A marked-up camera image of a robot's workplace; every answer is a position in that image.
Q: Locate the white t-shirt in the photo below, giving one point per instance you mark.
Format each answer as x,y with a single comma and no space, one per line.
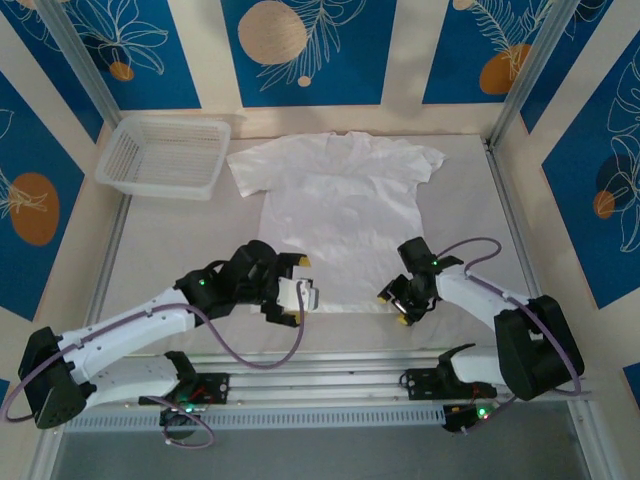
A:
345,210

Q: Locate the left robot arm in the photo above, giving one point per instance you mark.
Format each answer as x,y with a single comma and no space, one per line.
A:
125,325

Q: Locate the white plastic mesh basket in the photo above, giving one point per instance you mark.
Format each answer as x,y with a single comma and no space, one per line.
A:
165,155

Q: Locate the aluminium mounting rail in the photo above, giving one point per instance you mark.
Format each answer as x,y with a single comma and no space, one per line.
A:
320,375

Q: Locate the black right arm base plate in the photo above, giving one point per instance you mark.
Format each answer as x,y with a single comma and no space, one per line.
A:
417,384

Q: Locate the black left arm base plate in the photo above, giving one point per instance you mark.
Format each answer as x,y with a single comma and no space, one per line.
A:
215,387

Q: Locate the aluminium side rail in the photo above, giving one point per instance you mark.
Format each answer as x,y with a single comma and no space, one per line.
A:
110,250
507,200

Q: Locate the aluminium frame post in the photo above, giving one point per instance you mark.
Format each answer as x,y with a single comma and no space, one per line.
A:
80,65
537,65

